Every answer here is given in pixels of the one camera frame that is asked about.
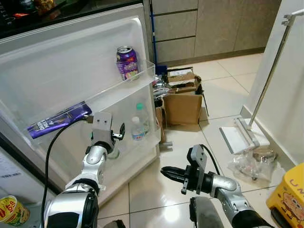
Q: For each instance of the clear plastic bag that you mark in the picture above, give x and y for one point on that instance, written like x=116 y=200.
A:
x=251 y=164

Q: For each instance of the yellow cartoon stool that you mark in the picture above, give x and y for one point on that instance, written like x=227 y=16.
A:
x=289 y=199

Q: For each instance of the yellow instant noodle cup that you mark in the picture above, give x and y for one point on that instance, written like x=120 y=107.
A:
x=12 y=211

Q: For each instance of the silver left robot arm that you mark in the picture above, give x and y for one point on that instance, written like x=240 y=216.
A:
x=90 y=166

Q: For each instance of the teal-cap clear water bottle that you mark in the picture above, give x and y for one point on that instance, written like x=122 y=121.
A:
x=140 y=106

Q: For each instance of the white-lined fridge door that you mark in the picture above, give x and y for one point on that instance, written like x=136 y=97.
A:
x=61 y=61

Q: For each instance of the blue broom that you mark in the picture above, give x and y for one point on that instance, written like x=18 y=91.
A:
x=153 y=33

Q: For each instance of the black kitchen countertop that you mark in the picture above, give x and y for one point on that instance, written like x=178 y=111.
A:
x=85 y=7

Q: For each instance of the grey robot body part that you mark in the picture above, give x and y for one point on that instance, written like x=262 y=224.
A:
x=206 y=213

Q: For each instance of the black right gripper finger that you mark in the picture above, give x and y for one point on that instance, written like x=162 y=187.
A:
x=178 y=179
x=172 y=171

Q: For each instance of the clear greenish glass jar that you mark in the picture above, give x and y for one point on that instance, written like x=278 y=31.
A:
x=113 y=153

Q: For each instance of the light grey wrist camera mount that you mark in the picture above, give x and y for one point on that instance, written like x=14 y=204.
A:
x=196 y=159
x=102 y=124

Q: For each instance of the grey kitchen cabinets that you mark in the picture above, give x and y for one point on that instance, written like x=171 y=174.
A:
x=213 y=23

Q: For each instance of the white flat mop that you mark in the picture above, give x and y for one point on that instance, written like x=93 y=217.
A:
x=242 y=135

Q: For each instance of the clear fridge door shelf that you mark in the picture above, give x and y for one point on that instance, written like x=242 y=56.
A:
x=109 y=95

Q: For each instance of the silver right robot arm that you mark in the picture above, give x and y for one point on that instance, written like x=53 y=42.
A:
x=228 y=187

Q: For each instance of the light grey right wrist camera mount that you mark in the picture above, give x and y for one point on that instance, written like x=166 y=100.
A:
x=196 y=159

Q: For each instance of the colourful snack bag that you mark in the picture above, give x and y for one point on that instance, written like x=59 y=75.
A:
x=45 y=4

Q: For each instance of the purple drink can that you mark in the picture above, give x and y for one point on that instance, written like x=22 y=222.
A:
x=127 y=64

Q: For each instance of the small open cardboard box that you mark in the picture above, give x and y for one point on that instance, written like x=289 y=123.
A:
x=183 y=78

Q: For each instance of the light grey left wrist camera mount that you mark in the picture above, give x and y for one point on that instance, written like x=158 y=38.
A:
x=102 y=124

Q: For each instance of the purple chocolate bar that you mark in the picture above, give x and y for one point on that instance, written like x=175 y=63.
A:
x=57 y=121

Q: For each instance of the crumpled plastic bags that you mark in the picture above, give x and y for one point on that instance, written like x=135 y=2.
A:
x=160 y=88

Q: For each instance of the large brown cardboard box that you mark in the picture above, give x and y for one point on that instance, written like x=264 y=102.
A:
x=183 y=108

